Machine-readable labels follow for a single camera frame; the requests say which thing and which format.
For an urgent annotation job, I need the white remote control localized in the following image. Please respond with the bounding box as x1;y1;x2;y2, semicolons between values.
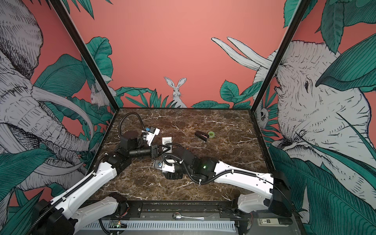
162;137;172;153

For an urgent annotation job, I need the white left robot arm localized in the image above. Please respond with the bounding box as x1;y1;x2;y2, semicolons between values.
27;127;160;235

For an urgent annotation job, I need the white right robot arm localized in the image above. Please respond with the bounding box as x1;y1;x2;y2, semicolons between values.
154;147;293;217

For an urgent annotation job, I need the black stapler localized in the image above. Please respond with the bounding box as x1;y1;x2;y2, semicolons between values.
195;131;209;142

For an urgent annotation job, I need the green tape roll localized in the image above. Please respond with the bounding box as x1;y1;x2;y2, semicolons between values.
208;131;215;138

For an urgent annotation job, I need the white labelled device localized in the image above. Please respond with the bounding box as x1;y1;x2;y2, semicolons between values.
257;218;293;227

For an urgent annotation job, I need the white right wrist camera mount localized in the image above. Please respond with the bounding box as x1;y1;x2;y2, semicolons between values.
153;160;175;173

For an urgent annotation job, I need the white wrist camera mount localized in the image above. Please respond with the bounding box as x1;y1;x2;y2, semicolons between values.
142;126;160;146
153;160;175;173

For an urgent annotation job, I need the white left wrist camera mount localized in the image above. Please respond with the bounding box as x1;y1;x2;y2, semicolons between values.
142;126;160;146

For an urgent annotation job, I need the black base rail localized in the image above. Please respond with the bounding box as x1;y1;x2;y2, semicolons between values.
122;200;254;220

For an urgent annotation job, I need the white slotted cable duct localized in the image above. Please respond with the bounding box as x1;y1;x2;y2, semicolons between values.
80;220;237;233

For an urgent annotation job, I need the black corner frame post right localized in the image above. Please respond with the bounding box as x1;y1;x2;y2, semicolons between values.
251;0;311;113

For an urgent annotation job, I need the black corner frame post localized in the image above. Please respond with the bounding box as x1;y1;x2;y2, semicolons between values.
49;1;120;112
251;0;311;113

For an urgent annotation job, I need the black corner frame post left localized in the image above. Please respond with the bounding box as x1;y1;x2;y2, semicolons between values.
49;1;120;112

